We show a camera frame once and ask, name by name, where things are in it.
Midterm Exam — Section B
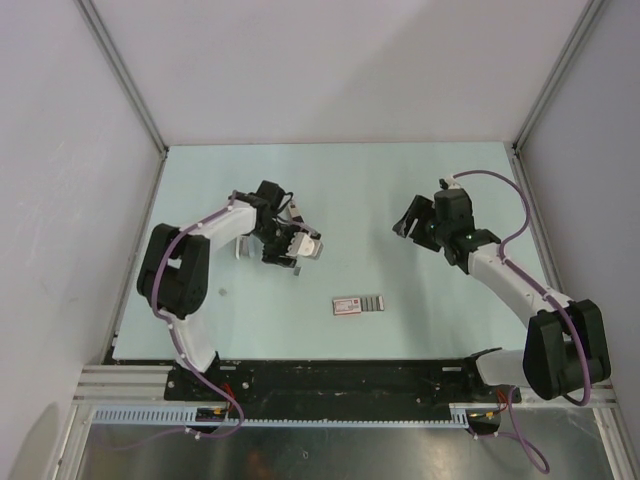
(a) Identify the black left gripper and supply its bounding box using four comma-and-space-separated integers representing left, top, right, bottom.
253, 221, 310, 268

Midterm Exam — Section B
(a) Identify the red white staple box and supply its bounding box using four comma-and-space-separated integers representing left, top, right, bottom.
332, 295, 385, 316

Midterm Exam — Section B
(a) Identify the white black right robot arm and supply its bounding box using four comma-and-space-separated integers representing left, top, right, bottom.
392, 188, 611, 401

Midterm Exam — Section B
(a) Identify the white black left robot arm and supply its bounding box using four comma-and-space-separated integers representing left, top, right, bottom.
136, 180, 302, 400

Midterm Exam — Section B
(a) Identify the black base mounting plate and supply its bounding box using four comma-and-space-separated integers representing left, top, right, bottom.
163, 357, 521, 420

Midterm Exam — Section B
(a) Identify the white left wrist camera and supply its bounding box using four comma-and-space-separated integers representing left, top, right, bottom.
287, 231, 323, 260

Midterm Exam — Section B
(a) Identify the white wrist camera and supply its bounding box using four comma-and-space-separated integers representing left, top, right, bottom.
439, 175, 461, 190
287, 231, 323, 260

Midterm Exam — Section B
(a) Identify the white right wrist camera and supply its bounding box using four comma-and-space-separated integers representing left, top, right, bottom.
439, 175, 461, 190

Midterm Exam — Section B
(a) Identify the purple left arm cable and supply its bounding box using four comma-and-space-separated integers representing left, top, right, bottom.
94, 192, 246, 454

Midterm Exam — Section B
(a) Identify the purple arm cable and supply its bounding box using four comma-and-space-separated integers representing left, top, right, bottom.
447, 170, 594, 474
94, 192, 246, 454

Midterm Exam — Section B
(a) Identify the white slotted cable duct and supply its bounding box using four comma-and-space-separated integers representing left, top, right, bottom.
93, 405, 469, 429

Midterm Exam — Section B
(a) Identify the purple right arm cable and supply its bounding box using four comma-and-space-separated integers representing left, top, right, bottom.
447, 170, 594, 474

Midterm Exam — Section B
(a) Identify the aluminium frame rail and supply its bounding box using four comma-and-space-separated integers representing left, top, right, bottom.
524, 362, 611, 406

